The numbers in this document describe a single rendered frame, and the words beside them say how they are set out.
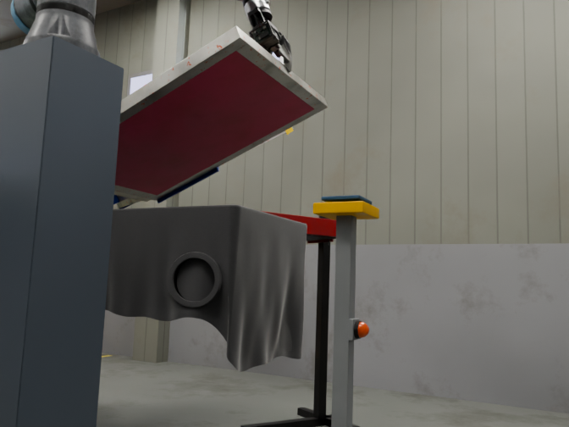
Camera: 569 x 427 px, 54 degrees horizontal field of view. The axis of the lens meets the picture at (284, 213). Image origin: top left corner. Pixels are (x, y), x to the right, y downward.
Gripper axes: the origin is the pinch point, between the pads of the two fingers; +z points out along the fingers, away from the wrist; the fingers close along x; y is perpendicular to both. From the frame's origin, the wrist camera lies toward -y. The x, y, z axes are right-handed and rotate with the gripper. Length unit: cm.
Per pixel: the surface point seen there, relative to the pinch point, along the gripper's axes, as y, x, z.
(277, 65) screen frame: 8.7, 1.9, 2.3
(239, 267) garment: 19, -23, 54
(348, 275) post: 14, 2, 66
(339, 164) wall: -284, -71, -71
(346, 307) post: 14, -1, 73
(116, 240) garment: 22, -57, 33
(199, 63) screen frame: 29.2, -11.2, 2.7
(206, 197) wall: -291, -207, -104
